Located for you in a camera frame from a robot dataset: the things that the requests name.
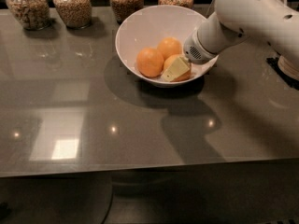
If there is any white ceramic bowl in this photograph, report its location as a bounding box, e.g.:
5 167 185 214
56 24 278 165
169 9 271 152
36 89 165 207
115 6 218 88

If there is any far left glass grain jar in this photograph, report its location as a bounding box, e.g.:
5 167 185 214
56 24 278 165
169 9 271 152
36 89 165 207
6 0 50 31

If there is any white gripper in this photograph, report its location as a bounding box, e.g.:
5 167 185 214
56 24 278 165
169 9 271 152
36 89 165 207
160 28 219 83

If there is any glass grain jar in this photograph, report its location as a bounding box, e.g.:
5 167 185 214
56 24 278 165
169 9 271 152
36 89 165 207
53 0 92 29
6 0 50 31

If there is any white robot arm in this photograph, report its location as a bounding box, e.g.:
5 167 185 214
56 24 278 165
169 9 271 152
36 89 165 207
183 0 299 80

